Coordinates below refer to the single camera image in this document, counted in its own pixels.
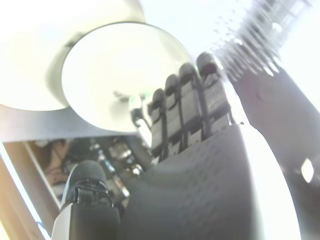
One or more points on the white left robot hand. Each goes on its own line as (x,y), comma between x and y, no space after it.
(200,187)

